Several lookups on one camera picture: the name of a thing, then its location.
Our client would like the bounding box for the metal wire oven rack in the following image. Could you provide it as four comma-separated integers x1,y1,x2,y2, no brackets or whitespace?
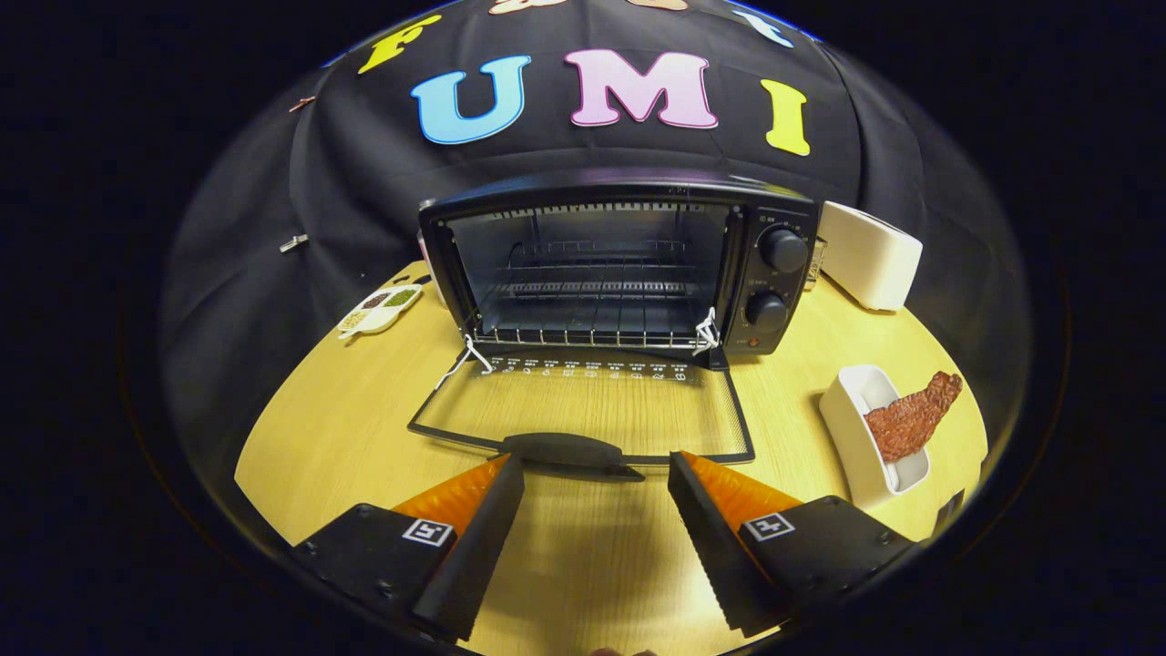
472,239,721,352

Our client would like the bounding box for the white ribbed rectangular tray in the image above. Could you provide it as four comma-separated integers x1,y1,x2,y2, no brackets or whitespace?
818,364,932,507

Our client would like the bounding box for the brown grilled meat slice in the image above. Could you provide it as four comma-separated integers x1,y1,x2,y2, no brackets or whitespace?
864,371,964,463

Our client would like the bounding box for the white divided condiment dish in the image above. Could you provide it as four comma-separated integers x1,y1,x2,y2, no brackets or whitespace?
337,283,424,340

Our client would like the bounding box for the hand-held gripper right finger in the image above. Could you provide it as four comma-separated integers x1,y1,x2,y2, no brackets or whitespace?
668,451,916,639

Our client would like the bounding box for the black toaster oven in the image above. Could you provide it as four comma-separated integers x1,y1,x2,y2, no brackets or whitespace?
407,169,821,482

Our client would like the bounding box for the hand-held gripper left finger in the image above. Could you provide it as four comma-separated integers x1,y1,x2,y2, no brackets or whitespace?
291,454,527,643

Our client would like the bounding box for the white bread toaster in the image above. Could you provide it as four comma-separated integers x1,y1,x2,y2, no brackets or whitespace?
820,200,924,313

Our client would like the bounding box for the black backdrop cloth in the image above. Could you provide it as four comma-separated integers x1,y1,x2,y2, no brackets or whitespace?
159,0,1030,475

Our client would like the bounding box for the dark flat object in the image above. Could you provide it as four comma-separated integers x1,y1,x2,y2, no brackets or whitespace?
934,490,967,538

